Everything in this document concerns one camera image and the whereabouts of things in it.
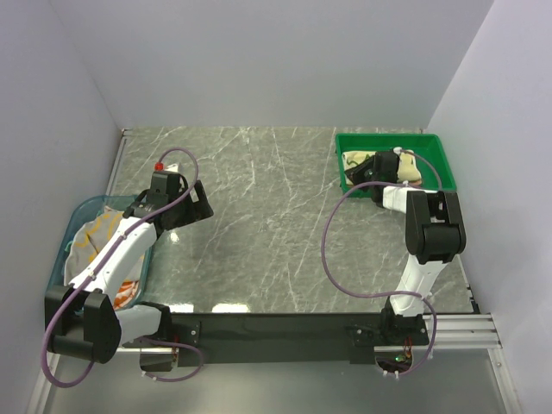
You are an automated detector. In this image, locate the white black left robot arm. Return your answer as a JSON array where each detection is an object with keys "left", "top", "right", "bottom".
[{"left": 42, "top": 170, "right": 213, "bottom": 363}]

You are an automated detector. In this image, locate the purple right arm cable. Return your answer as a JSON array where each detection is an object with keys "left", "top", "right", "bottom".
[{"left": 322, "top": 147, "right": 438, "bottom": 377}]

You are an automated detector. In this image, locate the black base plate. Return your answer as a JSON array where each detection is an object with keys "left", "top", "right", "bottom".
[{"left": 121, "top": 313, "right": 432, "bottom": 372}]

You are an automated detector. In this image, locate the teal plastic basket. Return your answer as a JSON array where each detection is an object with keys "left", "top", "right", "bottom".
[{"left": 47, "top": 195, "right": 152, "bottom": 310}]

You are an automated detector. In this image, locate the aluminium mounting rail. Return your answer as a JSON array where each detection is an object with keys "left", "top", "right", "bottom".
[{"left": 46, "top": 313, "right": 504, "bottom": 354}]

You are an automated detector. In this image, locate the green plastic tray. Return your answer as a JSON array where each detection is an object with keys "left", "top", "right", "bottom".
[{"left": 335, "top": 133, "right": 456, "bottom": 193}]

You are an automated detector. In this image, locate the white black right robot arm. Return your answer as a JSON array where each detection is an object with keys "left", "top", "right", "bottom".
[{"left": 344, "top": 147, "right": 467, "bottom": 344}]

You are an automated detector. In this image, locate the yellow green patterned towel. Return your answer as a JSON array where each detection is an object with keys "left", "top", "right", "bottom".
[{"left": 341, "top": 150, "right": 423, "bottom": 186}]

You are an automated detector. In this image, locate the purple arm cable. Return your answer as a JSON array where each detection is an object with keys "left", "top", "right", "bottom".
[
  {"left": 40, "top": 147, "right": 204, "bottom": 388},
  {"left": 322, "top": 147, "right": 438, "bottom": 377}
]

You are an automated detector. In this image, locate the grey yellow patterned towel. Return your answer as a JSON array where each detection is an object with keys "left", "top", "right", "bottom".
[{"left": 64, "top": 207, "right": 122, "bottom": 285}]

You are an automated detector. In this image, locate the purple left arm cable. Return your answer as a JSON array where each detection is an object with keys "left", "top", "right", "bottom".
[{"left": 40, "top": 147, "right": 204, "bottom": 388}]

